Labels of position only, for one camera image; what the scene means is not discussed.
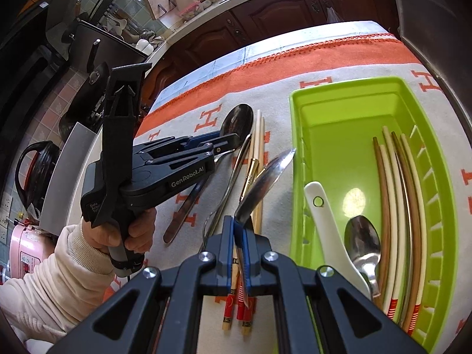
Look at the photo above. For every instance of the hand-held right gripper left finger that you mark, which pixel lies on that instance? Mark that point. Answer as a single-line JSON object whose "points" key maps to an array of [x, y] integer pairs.
{"points": [[229, 250]]}

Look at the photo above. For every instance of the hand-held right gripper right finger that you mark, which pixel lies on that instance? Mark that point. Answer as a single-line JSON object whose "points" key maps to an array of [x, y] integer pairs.
{"points": [[245, 258]]}

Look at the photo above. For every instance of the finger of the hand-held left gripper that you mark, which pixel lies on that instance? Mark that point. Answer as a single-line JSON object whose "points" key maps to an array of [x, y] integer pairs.
{"points": [[201, 140], [228, 142]]}

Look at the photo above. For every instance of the light wooden patterned chopstick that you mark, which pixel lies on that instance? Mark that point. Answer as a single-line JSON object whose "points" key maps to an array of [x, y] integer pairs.
{"points": [[262, 136], [258, 129], [266, 143]]}

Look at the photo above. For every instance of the gold-capped chopstick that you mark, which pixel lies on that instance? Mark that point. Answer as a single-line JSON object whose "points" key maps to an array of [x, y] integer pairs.
{"points": [[250, 171]]}

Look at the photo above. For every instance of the white ceramic spoon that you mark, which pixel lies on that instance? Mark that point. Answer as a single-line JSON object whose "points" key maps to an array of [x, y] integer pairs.
{"points": [[324, 214]]}

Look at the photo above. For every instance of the green plastic utensil tray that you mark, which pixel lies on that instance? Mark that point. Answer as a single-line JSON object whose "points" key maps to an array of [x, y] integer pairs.
{"points": [[332, 147]]}

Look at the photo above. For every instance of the brown wooden chopstick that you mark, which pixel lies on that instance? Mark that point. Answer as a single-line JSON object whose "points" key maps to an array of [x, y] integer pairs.
{"points": [[383, 221], [412, 210]]}

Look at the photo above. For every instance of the person's left forearm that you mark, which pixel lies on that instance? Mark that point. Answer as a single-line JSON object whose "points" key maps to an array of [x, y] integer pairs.
{"points": [[55, 284]]}

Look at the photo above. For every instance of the hanging kitchen utensils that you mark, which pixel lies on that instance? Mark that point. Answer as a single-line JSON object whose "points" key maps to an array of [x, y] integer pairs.
{"points": [[116, 22]]}

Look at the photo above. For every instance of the person's left hand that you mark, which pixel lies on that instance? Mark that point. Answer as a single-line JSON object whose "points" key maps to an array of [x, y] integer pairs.
{"points": [[142, 232]]}

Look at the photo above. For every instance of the steel stove splash guard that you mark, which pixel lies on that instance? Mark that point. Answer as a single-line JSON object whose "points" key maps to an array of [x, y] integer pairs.
{"points": [[103, 55], [70, 177]]}

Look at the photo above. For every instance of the black electric kettle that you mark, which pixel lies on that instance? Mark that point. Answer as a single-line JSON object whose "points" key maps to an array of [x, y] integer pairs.
{"points": [[38, 177]]}

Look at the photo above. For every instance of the white cups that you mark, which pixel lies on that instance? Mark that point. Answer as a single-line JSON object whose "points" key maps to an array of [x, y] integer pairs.
{"points": [[143, 46]]}

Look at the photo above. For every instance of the grey dish cloth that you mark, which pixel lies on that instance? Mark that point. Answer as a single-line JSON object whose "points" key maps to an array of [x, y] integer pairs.
{"points": [[149, 36]]}

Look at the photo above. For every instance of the pink lidded food container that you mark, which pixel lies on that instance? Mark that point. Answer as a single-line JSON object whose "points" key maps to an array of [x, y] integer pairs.
{"points": [[190, 10]]}

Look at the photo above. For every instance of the dark wooden kitchen cabinets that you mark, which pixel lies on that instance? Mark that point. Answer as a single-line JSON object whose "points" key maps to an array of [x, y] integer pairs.
{"points": [[276, 11]]}

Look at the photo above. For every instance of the pink rice cooker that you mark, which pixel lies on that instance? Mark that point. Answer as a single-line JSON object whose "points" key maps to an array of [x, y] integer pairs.
{"points": [[29, 254]]}

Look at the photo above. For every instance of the pale blue table cover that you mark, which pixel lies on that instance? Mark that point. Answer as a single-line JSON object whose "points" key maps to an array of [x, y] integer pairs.
{"points": [[332, 33]]}

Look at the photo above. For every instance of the orange and grey printed blanket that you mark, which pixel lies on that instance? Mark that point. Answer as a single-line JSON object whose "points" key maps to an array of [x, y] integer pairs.
{"points": [[368, 62]]}

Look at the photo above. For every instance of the white plastic bag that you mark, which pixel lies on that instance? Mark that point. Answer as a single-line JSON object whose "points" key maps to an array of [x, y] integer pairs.
{"points": [[333, 14]]}

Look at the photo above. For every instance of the steel cabinet appliance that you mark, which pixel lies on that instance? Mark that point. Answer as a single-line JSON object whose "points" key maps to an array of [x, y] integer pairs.
{"points": [[431, 25]]}

